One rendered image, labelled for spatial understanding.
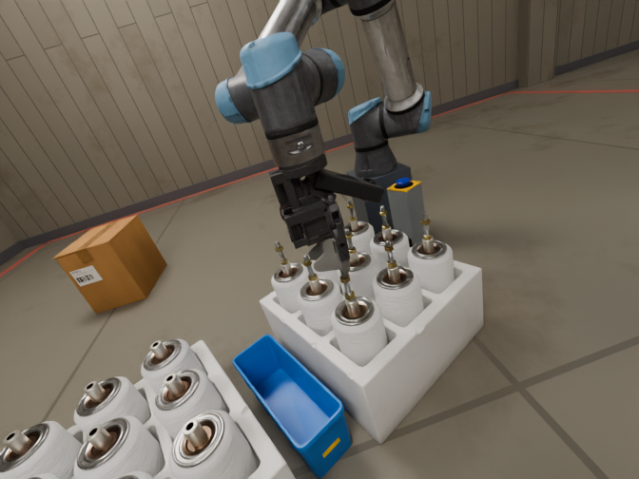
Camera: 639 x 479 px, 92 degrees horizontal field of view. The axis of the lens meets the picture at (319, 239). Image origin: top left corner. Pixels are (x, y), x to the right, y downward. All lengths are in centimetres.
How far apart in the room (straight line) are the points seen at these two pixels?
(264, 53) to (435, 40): 313
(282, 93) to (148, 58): 275
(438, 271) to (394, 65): 54
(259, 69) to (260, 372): 70
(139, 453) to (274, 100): 56
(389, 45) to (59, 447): 105
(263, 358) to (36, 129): 298
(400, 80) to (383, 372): 73
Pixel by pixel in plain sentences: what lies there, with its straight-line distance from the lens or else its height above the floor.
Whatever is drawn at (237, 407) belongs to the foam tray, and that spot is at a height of 18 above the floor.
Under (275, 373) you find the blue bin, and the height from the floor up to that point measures 0.
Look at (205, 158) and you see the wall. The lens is 311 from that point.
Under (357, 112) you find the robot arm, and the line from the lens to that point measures 107.
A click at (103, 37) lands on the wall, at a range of 324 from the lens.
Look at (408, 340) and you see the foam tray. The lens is 63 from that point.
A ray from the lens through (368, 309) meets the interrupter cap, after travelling 60.
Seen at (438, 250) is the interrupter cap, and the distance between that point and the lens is 72.
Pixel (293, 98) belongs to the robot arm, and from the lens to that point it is 42.
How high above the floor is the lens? 65
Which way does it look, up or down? 27 degrees down
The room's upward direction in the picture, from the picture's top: 17 degrees counter-clockwise
